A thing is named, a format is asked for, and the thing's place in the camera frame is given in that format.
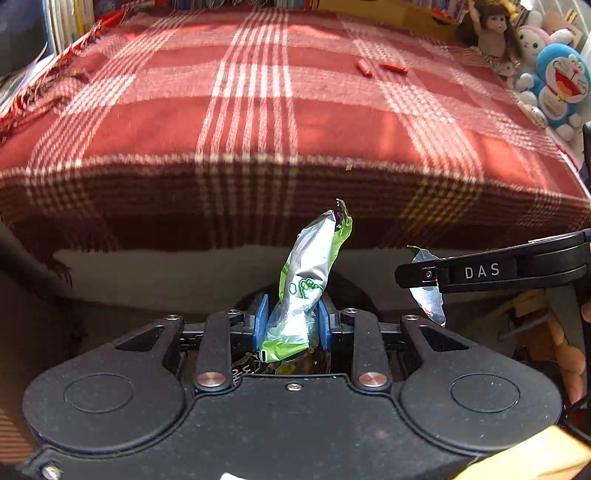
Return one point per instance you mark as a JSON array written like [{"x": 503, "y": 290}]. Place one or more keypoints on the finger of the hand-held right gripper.
[{"x": 480, "y": 271}]

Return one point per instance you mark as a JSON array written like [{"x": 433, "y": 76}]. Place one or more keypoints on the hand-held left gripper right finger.
[{"x": 325, "y": 323}]

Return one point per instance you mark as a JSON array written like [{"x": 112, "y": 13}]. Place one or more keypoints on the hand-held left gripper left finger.
[{"x": 261, "y": 323}]

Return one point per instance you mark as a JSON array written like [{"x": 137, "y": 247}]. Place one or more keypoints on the green snack wrapper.
[{"x": 300, "y": 286}]

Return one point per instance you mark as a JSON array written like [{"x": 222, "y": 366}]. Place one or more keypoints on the clear plastic wrapper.
[{"x": 431, "y": 305}]

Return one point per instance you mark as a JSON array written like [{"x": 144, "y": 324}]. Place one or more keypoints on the row of upright books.
[{"x": 69, "y": 21}]

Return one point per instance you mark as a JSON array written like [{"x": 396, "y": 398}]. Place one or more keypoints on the person's right hand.
[{"x": 571, "y": 357}]

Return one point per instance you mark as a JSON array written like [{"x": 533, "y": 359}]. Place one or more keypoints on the blue cat plush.
[{"x": 561, "y": 78}]

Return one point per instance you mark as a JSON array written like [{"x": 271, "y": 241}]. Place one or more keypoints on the long red tube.
[{"x": 394, "y": 68}]

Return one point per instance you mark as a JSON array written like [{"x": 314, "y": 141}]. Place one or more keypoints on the red plaid blanket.
[{"x": 161, "y": 115}]

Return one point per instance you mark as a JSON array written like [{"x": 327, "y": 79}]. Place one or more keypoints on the long-haired doll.
[{"x": 491, "y": 37}]

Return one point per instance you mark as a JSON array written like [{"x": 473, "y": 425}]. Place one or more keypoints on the white pink bunny plush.
[{"x": 533, "y": 39}]

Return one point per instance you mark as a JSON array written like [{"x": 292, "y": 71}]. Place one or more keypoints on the small red toy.
[{"x": 442, "y": 15}]

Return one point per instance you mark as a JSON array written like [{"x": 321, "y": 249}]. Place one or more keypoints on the wooden drawer organizer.
[{"x": 415, "y": 16}]

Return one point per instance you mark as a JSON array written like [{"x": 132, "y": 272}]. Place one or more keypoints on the white paper sheets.
[{"x": 21, "y": 87}]

